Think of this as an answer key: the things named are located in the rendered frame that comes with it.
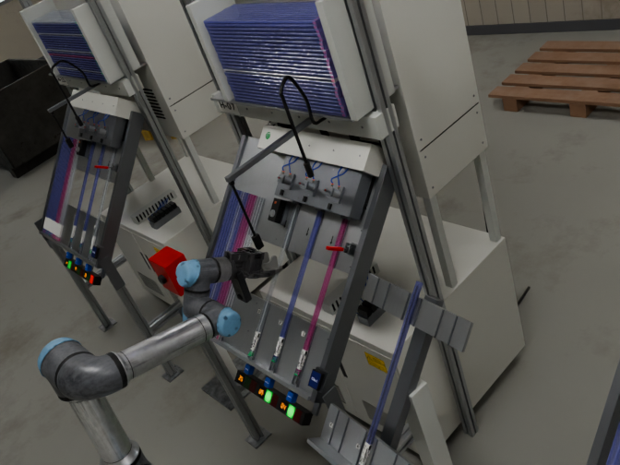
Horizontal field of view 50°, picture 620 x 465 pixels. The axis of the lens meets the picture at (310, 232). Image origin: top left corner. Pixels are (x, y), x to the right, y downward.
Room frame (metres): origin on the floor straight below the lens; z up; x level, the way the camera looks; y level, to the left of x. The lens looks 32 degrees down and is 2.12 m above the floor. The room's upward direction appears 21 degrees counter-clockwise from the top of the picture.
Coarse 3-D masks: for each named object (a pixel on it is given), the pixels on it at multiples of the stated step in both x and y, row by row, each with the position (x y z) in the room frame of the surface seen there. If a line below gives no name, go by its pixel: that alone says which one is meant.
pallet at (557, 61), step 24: (552, 48) 4.30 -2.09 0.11; (576, 48) 4.15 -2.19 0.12; (600, 48) 4.02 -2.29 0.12; (528, 72) 4.10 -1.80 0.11; (552, 72) 3.95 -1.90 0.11; (576, 72) 3.82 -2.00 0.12; (600, 72) 3.70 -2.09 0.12; (504, 96) 3.88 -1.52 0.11; (528, 96) 3.75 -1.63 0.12; (552, 96) 3.63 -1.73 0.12; (576, 96) 3.52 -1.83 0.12; (600, 96) 3.42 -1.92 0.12
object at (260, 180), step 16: (256, 144) 2.15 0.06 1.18; (272, 160) 2.04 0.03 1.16; (240, 176) 2.13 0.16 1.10; (256, 176) 2.06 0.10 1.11; (272, 176) 2.00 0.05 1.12; (256, 192) 2.02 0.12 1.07; (272, 192) 1.96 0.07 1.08; (304, 208) 1.80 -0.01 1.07; (368, 208) 1.61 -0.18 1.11; (272, 224) 1.88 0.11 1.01; (288, 224) 1.82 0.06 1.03; (304, 224) 1.76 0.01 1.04; (320, 224) 1.71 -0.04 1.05; (336, 224) 1.67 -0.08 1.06; (352, 224) 1.62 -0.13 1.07; (272, 240) 1.84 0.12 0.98; (304, 240) 1.73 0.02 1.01; (320, 240) 1.68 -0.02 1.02; (352, 240) 1.58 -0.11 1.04; (320, 256) 1.64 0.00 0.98; (352, 256) 1.55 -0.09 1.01
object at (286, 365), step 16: (240, 304) 1.79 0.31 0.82; (256, 304) 1.74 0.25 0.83; (272, 304) 1.69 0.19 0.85; (256, 320) 1.70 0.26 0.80; (272, 320) 1.65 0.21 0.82; (304, 320) 1.55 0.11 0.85; (240, 336) 1.72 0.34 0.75; (272, 336) 1.61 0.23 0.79; (288, 336) 1.57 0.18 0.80; (304, 336) 1.52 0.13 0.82; (320, 336) 1.48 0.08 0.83; (256, 352) 1.63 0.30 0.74; (272, 352) 1.58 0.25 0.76; (288, 352) 1.53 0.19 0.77; (320, 352) 1.44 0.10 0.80; (272, 368) 1.54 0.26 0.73; (288, 368) 1.50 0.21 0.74; (304, 368) 1.45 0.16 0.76; (304, 384) 1.42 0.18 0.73
